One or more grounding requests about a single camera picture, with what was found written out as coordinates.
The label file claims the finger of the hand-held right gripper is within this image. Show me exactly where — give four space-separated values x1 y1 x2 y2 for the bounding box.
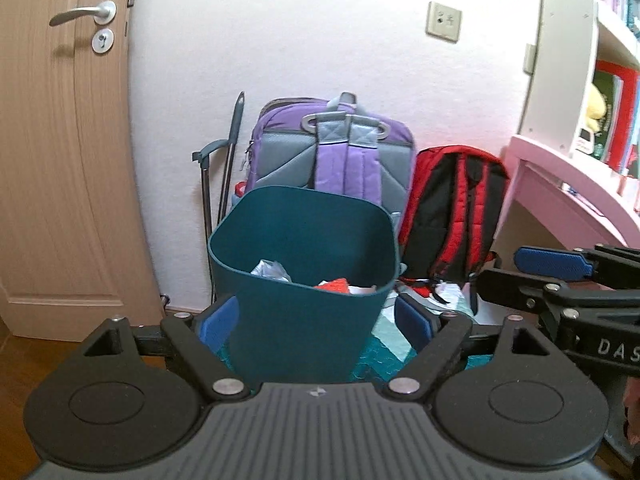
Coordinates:
477 267 563 316
514 245 640 286

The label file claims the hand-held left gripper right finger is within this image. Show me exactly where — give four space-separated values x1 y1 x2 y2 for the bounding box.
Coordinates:
386 294 553 403

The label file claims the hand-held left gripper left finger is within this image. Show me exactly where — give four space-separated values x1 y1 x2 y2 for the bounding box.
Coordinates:
82 295 249 403

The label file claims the silver wrapper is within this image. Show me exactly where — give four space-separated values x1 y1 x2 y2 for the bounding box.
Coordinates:
250 260 293 282

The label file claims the teal plastic bin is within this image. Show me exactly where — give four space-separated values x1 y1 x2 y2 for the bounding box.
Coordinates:
207 186 401 386

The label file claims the teal cream zigzag quilt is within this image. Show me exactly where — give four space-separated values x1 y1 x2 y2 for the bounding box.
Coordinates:
200 305 496 386

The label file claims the white plastic bag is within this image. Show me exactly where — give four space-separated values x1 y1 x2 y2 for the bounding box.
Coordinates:
435 282 472 312

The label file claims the pink desk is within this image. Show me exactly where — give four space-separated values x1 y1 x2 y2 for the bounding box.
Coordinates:
492 135 640 256

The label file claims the red black backpack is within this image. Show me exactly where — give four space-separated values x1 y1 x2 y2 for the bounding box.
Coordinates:
397 145 511 301

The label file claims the yellow plush toy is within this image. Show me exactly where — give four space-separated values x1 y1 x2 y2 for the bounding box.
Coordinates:
584 84 609 133

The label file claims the row of red green books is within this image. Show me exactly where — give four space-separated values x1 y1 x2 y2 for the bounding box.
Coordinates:
592 60 640 178

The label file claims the purple grey backpack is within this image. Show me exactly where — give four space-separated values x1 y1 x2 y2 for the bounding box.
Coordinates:
242 92 417 221

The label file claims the white bookshelf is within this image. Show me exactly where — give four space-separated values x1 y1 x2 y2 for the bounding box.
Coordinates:
517 0 640 211

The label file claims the light wooden door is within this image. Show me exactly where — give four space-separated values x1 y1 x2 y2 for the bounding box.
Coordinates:
0 0 166 343

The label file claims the beige wall switch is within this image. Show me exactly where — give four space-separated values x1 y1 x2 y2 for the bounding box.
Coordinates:
425 1 463 43

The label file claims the silver door handle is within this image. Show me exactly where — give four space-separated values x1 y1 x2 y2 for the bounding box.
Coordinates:
48 0 117 28

